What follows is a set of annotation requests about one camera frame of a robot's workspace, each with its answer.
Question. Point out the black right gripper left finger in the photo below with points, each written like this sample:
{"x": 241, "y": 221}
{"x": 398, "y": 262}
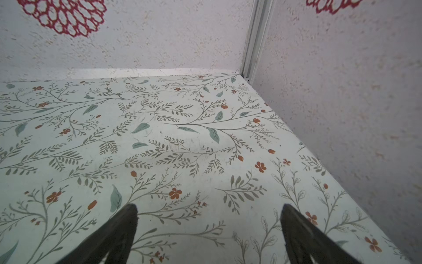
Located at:
{"x": 111, "y": 243}

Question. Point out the aluminium frame corner post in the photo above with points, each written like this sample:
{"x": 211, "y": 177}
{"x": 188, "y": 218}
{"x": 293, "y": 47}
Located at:
{"x": 258, "y": 26}

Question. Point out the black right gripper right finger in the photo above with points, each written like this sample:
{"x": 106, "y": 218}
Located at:
{"x": 306, "y": 244}

